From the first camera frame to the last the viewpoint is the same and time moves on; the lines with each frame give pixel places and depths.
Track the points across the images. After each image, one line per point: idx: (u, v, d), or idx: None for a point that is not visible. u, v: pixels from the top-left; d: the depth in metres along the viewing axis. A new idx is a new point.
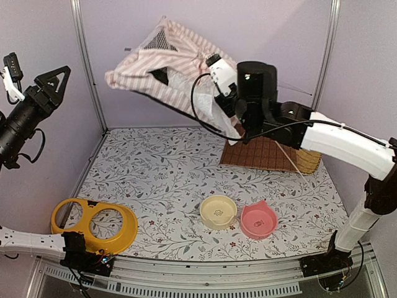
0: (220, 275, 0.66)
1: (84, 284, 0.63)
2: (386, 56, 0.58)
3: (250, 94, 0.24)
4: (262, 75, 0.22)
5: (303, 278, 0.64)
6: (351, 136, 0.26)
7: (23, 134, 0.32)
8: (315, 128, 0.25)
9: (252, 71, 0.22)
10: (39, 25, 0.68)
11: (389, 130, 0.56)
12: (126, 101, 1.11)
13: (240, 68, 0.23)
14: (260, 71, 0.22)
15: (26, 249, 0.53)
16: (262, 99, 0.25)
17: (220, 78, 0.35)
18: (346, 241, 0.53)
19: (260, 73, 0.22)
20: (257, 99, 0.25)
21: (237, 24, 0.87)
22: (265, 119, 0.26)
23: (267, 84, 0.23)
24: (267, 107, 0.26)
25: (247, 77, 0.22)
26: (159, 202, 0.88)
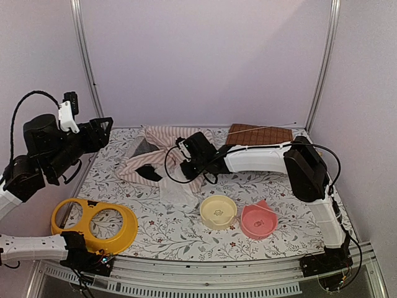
0: (220, 275, 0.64)
1: (83, 285, 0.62)
2: (384, 56, 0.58)
3: (194, 152, 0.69)
4: (191, 139, 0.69)
5: (303, 278, 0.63)
6: (254, 151, 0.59)
7: (71, 159, 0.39)
8: (229, 154, 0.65)
9: (189, 141, 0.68)
10: (40, 25, 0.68)
11: (389, 130, 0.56)
12: (126, 102, 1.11)
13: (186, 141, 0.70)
14: (191, 141, 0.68)
15: (28, 252, 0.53)
16: (197, 151, 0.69)
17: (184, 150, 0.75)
18: (329, 234, 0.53)
19: (190, 139, 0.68)
20: (195, 154, 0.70)
21: (237, 25, 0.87)
22: (200, 159, 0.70)
23: (198, 143, 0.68)
24: (198, 153, 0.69)
25: (187, 145, 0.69)
26: (159, 202, 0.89)
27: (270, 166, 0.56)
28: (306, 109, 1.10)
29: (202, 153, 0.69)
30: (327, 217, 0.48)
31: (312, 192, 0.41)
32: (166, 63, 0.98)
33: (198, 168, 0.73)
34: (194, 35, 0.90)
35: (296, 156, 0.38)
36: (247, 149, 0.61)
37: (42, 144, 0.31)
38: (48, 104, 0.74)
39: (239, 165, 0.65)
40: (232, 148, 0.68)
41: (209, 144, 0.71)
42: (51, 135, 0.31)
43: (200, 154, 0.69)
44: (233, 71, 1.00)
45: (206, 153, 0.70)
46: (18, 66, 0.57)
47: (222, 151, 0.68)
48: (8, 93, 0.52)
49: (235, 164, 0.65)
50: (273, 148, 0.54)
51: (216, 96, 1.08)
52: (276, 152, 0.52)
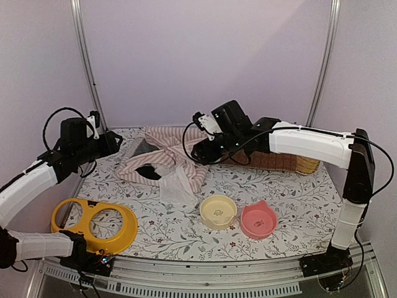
0: (220, 275, 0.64)
1: (83, 284, 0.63)
2: (384, 56, 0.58)
3: (226, 125, 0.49)
4: (226, 108, 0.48)
5: (303, 278, 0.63)
6: (306, 134, 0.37)
7: (89, 157, 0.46)
8: (276, 132, 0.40)
9: (220, 109, 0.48)
10: (39, 25, 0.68)
11: (389, 130, 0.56)
12: (126, 102, 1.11)
13: (218, 111, 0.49)
14: (224, 109, 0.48)
15: (40, 245, 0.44)
16: (232, 125, 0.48)
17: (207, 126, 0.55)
18: (344, 235, 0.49)
19: (224, 108, 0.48)
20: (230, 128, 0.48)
21: (237, 25, 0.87)
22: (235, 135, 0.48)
23: (231, 113, 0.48)
24: (232, 126, 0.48)
25: (217, 115, 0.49)
26: (159, 202, 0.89)
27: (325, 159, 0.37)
28: (306, 109, 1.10)
29: (237, 125, 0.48)
30: (355, 221, 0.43)
31: (365, 195, 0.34)
32: (166, 63, 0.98)
33: (226, 147, 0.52)
34: (193, 35, 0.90)
35: (363, 151, 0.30)
36: (299, 129, 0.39)
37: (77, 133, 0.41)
38: (47, 105, 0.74)
39: (285, 150, 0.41)
40: (275, 124, 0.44)
41: (244, 117, 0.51)
42: (84, 125, 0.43)
43: (234, 128, 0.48)
44: (233, 70, 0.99)
45: (242, 126, 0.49)
46: (18, 66, 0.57)
47: (261, 124, 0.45)
48: (8, 94, 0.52)
49: (278, 148, 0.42)
50: (332, 136, 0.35)
51: (216, 96, 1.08)
52: (339, 142, 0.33)
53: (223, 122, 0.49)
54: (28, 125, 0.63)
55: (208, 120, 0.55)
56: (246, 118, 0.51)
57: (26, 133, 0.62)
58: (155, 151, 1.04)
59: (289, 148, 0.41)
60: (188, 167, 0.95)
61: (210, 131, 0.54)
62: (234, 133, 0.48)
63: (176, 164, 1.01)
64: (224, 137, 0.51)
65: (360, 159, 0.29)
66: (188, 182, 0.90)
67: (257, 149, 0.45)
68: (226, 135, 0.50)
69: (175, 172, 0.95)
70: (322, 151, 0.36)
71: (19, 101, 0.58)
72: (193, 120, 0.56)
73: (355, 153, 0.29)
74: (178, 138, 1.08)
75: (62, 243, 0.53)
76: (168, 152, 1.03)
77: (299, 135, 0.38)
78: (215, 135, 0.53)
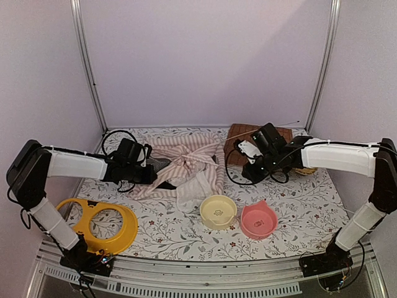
0: (220, 275, 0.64)
1: (83, 284, 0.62)
2: (384, 56, 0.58)
3: (263, 145, 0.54)
4: (262, 130, 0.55)
5: (303, 278, 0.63)
6: (332, 147, 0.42)
7: (126, 174, 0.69)
8: (307, 148, 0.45)
9: (257, 131, 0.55)
10: (39, 27, 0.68)
11: (389, 129, 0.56)
12: (126, 102, 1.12)
13: (255, 133, 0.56)
14: (260, 131, 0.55)
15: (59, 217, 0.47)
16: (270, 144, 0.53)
17: (247, 149, 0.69)
18: (347, 236, 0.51)
19: (260, 131, 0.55)
20: (268, 148, 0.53)
21: (237, 25, 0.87)
22: (273, 154, 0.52)
23: (268, 134, 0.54)
24: (270, 146, 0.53)
25: (255, 136, 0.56)
26: (159, 202, 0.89)
27: (352, 168, 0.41)
28: (306, 108, 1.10)
29: (273, 145, 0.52)
30: (366, 226, 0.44)
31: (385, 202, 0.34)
32: (165, 63, 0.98)
33: (268, 167, 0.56)
34: (193, 35, 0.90)
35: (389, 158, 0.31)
36: (328, 143, 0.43)
37: (133, 151, 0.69)
38: (48, 105, 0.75)
39: (316, 162, 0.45)
40: (307, 140, 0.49)
41: (281, 137, 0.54)
42: (136, 148, 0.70)
43: (271, 148, 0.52)
44: (233, 71, 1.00)
45: (279, 146, 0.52)
46: (18, 66, 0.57)
47: (296, 142, 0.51)
48: (7, 94, 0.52)
49: (310, 162, 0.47)
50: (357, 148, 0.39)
51: (216, 96, 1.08)
52: (365, 152, 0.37)
53: (262, 144, 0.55)
54: (28, 125, 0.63)
55: (247, 145, 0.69)
56: (283, 139, 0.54)
57: (26, 132, 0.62)
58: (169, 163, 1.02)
59: (319, 162, 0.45)
60: (209, 171, 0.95)
61: (251, 154, 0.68)
62: (271, 153, 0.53)
63: (191, 172, 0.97)
64: (264, 156, 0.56)
65: (383, 164, 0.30)
66: (210, 188, 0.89)
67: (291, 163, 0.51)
68: (265, 154, 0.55)
69: (195, 178, 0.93)
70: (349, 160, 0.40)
71: (20, 101, 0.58)
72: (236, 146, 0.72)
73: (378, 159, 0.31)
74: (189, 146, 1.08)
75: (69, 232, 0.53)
76: (183, 161, 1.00)
77: (326, 148, 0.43)
78: (255, 158, 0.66)
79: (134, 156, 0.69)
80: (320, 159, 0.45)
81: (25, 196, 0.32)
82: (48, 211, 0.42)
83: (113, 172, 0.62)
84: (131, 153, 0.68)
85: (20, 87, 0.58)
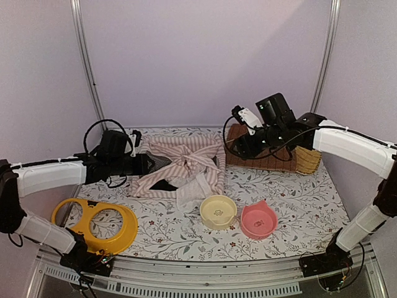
0: (220, 275, 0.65)
1: (83, 284, 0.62)
2: (384, 56, 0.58)
3: (270, 116, 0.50)
4: (269, 100, 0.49)
5: (303, 278, 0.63)
6: (351, 136, 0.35)
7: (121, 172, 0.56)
8: (322, 129, 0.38)
9: (265, 100, 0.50)
10: (40, 27, 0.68)
11: (389, 128, 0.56)
12: (125, 102, 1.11)
13: (263, 102, 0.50)
14: (268, 100, 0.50)
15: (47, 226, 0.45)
16: (276, 116, 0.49)
17: (247, 118, 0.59)
18: (348, 237, 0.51)
19: (268, 100, 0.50)
20: (274, 119, 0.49)
21: (237, 25, 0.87)
22: (278, 125, 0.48)
23: (278, 105, 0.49)
24: (276, 117, 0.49)
25: (262, 106, 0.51)
26: (159, 202, 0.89)
27: (362, 162, 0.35)
28: (306, 109, 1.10)
29: (280, 117, 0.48)
30: (368, 228, 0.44)
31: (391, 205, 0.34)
32: (165, 63, 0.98)
33: (268, 141, 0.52)
34: (194, 35, 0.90)
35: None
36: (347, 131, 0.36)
37: (113, 146, 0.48)
38: (48, 105, 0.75)
39: (329, 148, 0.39)
40: (321, 122, 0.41)
41: (290, 110, 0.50)
42: (123, 139, 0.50)
43: (279, 120, 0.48)
44: (233, 71, 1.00)
45: (288, 120, 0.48)
46: (17, 66, 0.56)
47: (308, 118, 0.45)
48: (7, 94, 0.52)
49: (322, 146, 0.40)
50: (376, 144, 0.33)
51: (216, 96, 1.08)
52: (383, 150, 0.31)
53: (267, 115, 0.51)
54: (28, 125, 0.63)
55: (247, 114, 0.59)
56: (291, 112, 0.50)
57: (26, 132, 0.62)
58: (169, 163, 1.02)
59: (330, 148, 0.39)
60: (210, 174, 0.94)
61: (250, 125, 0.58)
62: (278, 126, 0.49)
63: (192, 174, 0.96)
64: (267, 128, 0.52)
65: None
66: (211, 189, 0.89)
67: (299, 142, 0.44)
68: (270, 125, 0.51)
69: (196, 179, 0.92)
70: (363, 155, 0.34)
71: (20, 101, 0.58)
72: (234, 114, 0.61)
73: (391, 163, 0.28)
74: (189, 147, 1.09)
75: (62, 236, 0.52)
76: (184, 161, 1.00)
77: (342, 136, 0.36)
78: (256, 129, 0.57)
79: (120, 149, 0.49)
80: (330, 146, 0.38)
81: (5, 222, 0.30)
82: (35, 225, 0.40)
83: (100, 174, 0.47)
84: (113, 149, 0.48)
85: (20, 87, 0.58)
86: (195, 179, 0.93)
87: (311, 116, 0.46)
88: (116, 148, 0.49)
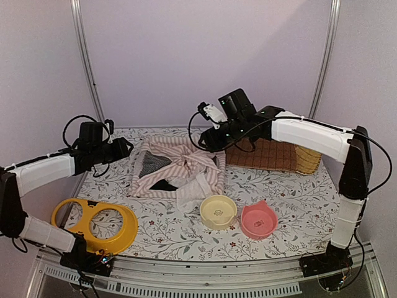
0: (220, 275, 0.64)
1: (83, 284, 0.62)
2: (384, 56, 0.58)
3: (231, 110, 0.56)
4: (231, 96, 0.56)
5: (303, 278, 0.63)
6: (307, 125, 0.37)
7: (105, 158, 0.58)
8: (279, 120, 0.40)
9: (227, 97, 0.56)
10: (40, 27, 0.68)
11: (389, 128, 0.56)
12: (125, 102, 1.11)
13: (224, 98, 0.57)
14: (229, 97, 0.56)
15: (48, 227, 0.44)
16: (237, 111, 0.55)
17: (211, 113, 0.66)
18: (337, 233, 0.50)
19: (229, 96, 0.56)
20: (236, 114, 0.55)
21: (237, 25, 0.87)
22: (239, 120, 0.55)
23: (237, 100, 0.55)
24: (236, 112, 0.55)
25: (224, 102, 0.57)
26: (159, 202, 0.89)
27: (320, 150, 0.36)
28: (306, 109, 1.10)
29: (241, 112, 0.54)
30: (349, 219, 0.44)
31: (360, 192, 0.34)
32: (165, 63, 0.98)
33: (232, 133, 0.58)
34: (194, 35, 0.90)
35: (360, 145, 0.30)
36: (303, 119, 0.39)
37: (92, 135, 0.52)
38: (48, 105, 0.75)
39: (288, 138, 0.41)
40: (279, 113, 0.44)
41: (250, 104, 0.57)
42: (99, 127, 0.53)
43: (240, 114, 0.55)
44: (233, 71, 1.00)
45: (248, 113, 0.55)
46: (17, 66, 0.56)
47: (266, 111, 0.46)
48: (7, 94, 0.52)
49: (280, 136, 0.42)
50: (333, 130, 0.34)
51: (216, 96, 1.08)
52: (338, 136, 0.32)
53: (229, 110, 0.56)
54: (28, 125, 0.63)
55: (213, 110, 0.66)
56: (252, 105, 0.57)
57: (26, 132, 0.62)
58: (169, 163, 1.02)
59: (287, 138, 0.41)
60: (210, 174, 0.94)
61: (216, 120, 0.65)
62: (239, 120, 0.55)
63: (192, 174, 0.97)
64: (229, 122, 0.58)
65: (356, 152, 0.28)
66: (211, 189, 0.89)
67: (261, 135, 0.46)
68: (232, 119, 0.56)
69: (196, 179, 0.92)
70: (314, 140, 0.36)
71: (20, 101, 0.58)
72: (201, 110, 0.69)
73: (352, 148, 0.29)
74: (189, 147, 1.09)
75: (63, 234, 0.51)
76: (184, 161, 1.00)
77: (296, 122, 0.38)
78: (220, 123, 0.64)
79: (98, 138, 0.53)
80: (288, 135, 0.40)
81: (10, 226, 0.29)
82: (36, 226, 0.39)
83: (86, 162, 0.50)
84: (93, 138, 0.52)
85: (20, 87, 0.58)
86: (195, 179, 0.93)
87: (268, 109, 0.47)
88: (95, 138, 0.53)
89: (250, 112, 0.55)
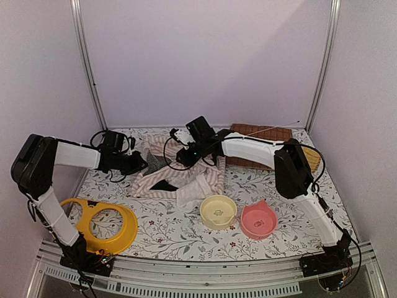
0: (220, 275, 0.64)
1: (83, 284, 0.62)
2: (384, 56, 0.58)
3: (196, 134, 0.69)
4: (193, 123, 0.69)
5: (303, 278, 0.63)
6: (244, 142, 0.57)
7: (118, 162, 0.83)
8: (226, 140, 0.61)
9: (191, 123, 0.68)
10: (40, 27, 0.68)
11: (389, 129, 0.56)
12: (125, 102, 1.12)
13: (190, 125, 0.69)
14: (193, 123, 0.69)
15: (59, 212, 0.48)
16: (200, 135, 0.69)
17: (181, 136, 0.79)
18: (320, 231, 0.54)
19: (192, 123, 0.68)
20: (198, 138, 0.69)
21: (237, 25, 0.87)
22: (200, 141, 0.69)
23: (199, 126, 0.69)
24: (198, 136, 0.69)
25: (189, 127, 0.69)
26: (159, 202, 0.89)
27: (257, 159, 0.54)
28: (306, 108, 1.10)
29: (202, 135, 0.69)
30: (317, 215, 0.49)
31: (293, 192, 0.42)
32: (165, 63, 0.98)
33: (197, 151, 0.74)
34: (194, 36, 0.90)
35: (286, 155, 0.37)
36: (244, 138, 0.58)
37: (118, 144, 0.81)
38: (48, 105, 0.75)
39: (234, 152, 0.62)
40: (229, 134, 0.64)
41: (210, 127, 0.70)
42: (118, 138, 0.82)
43: (201, 137, 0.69)
44: (234, 71, 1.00)
45: (207, 135, 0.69)
46: (17, 66, 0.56)
47: (221, 135, 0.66)
48: (7, 94, 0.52)
49: (229, 151, 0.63)
50: (266, 144, 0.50)
51: (216, 96, 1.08)
52: (268, 148, 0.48)
53: (193, 134, 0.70)
54: (28, 125, 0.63)
55: (182, 133, 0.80)
56: (211, 128, 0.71)
57: (26, 132, 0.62)
58: (169, 163, 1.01)
59: (231, 152, 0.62)
60: (211, 175, 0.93)
61: (185, 141, 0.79)
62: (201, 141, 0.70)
63: (192, 174, 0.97)
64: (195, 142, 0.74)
65: (279, 162, 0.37)
66: (211, 189, 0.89)
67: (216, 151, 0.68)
68: (196, 141, 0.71)
69: (196, 180, 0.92)
70: (254, 154, 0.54)
71: (19, 101, 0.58)
72: (172, 135, 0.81)
73: (277, 158, 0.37)
74: None
75: (70, 228, 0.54)
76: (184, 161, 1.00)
77: (242, 143, 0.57)
78: (188, 144, 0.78)
79: (120, 146, 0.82)
80: (232, 150, 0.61)
81: (36, 184, 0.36)
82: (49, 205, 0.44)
83: (106, 160, 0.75)
84: (116, 143, 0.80)
85: (20, 87, 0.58)
86: (195, 179, 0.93)
87: (223, 130, 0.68)
88: (120, 147, 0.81)
89: (209, 133, 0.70)
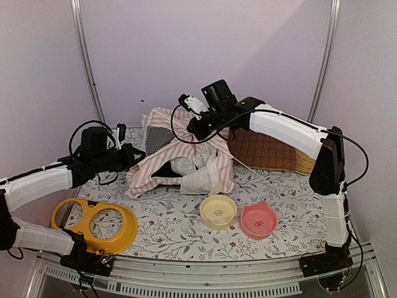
0: (220, 275, 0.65)
1: (83, 284, 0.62)
2: (384, 57, 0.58)
3: (214, 101, 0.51)
4: (213, 86, 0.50)
5: (303, 278, 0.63)
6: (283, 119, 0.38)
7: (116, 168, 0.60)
8: (258, 112, 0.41)
9: (209, 85, 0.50)
10: (40, 28, 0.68)
11: (389, 129, 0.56)
12: (125, 102, 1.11)
13: (208, 88, 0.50)
14: (212, 86, 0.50)
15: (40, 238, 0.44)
16: (219, 102, 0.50)
17: (193, 105, 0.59)
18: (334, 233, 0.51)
19: (211, 87, 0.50)
20: (217, 104, 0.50)
21: (237, 26, 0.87)
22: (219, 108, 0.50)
23: (220, 91, 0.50)
24: (218, 102, 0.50)
25: (206, 91, 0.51)
26: (159, 202, 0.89)
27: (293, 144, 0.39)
28: (306, 109, 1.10)
29: (223, 102, 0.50)
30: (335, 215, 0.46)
31: (327, 189, 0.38)
32: (165, 63, 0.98)
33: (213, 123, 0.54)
34: (193, 36, 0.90)
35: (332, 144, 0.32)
36: (281, 113, 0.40)
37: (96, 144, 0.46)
38: (48, 105, 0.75)
39: (262, 130, 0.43)
40: (260, 105, 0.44)
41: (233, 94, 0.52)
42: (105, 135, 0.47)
43: (221, 105, 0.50)
44: (233, 71, 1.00)
45: (229, 103, 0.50)
46: (17, 67, 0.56)
47: (247, 103, 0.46)
48: (8, 94, 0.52)
49: (254, 126, 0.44)
50: (310, 128, 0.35)
51: None
52: (312, 135, 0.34)
53: (212, 100, 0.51)
54: (28, 125, 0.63)
55: (193, 100, 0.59)
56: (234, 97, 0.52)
57: (26, 132, 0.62)
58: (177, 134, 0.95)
59: (257, 128, 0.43)
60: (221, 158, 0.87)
61: (196, 110, 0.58)
62: (220, 110, 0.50)
63: None
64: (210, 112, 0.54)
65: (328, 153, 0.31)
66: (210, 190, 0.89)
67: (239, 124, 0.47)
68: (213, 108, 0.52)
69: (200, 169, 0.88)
70: (291, 138, 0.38)
71: (19, 101, 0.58)
72: (181, 102, 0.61)
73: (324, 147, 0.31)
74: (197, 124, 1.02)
75: (59, 239, 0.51)
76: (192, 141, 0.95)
77: (279, 120, 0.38)
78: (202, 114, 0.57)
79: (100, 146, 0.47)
80: (261, 126, 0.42)
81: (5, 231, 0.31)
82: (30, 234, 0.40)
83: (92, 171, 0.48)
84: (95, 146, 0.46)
85: (19, 87, 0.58)
86: None
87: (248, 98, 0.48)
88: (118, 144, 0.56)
89: (232, 101, 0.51)
